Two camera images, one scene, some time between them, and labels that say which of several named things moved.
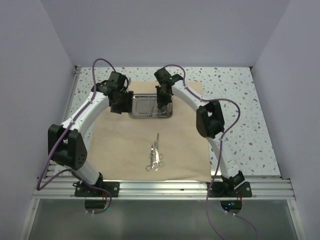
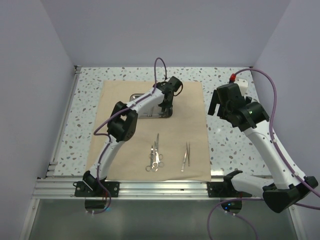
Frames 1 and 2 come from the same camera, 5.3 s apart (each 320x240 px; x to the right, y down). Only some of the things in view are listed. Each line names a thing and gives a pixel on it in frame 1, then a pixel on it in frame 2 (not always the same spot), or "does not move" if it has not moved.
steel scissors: x=156 y=164 does not move
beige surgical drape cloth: x=125 y=149 does not move
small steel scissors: x=150 y=168 does not move
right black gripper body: x=163 y=97 to x=223 y=112
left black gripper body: x=124 y=104 to x=166 y=104
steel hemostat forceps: x=152 y=155 does not move
